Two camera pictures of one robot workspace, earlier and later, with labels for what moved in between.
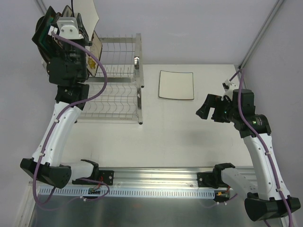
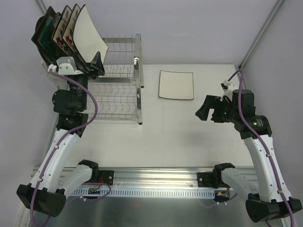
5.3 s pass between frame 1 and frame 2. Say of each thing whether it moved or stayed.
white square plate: moved
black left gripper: moved
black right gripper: stayed
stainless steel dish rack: stayed
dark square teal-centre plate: stayed
